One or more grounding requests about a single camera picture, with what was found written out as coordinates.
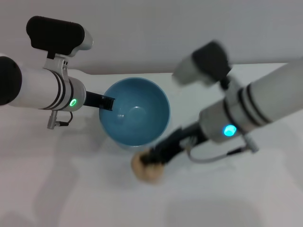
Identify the blue bowl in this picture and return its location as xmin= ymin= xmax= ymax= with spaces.
xmin=98 ymin=77 xmax=171 ymax=148

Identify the left arm connector cable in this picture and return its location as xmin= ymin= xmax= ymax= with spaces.
xmin=46 ymin=110 xmax=74 ymax=130

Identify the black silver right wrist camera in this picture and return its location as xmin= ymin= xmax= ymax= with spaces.
xmin=171 ymin=40 xmax=240 ymax=95

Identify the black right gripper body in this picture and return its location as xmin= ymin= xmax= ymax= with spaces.
xmin=153 ymin=122 xmax=210 ymax=165

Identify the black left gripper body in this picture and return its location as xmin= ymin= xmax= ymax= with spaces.
xmin=84 ymin=91 xmax=105 ymax=110

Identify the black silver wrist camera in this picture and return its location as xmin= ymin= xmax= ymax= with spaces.
xmin=26 ymin=16 xmax=94 ymax=79
xmin=171 ymin=40 xmax=240 ymax=95

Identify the beige egg yolk pastry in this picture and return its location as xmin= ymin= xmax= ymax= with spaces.
xmin=131 ymin=149 xmax=165 ymax=183

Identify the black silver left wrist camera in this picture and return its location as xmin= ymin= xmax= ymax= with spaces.
xmin=26 ymin=16 xmax=94 ymax=79

